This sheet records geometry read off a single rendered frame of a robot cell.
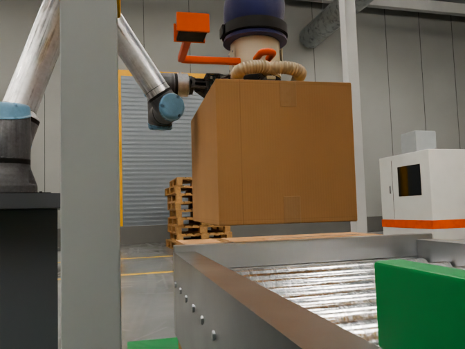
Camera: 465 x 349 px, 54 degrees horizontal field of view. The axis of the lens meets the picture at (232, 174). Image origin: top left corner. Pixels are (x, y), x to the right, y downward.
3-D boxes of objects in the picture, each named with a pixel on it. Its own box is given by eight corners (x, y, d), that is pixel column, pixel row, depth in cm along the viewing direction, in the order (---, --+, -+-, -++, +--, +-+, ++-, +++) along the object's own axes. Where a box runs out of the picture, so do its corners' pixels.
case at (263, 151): (358, 221, 130) (351, 82, 133) (219, 226, 122) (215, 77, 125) (290, 217, 189) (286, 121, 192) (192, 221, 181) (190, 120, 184)
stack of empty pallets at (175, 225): (234, 247, 839) (232, 176, 849) (174, 251, 810) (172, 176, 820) (218, 243, 963) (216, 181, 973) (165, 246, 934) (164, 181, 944)
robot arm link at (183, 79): (176, 99, 181) (175, 75, 182) (188, 99, 182) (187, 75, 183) (178, 93, 172) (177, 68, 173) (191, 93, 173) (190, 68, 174)
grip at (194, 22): (210, 32, 120) (209, 13, 120) (176, 30, 118) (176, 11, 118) (205, 43, 128) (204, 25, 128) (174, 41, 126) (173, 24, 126)
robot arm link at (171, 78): (143, 100, 178) (142, 75, 179) (176, 101, 181) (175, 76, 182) (144, 95, 169) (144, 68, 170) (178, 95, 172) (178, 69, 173)
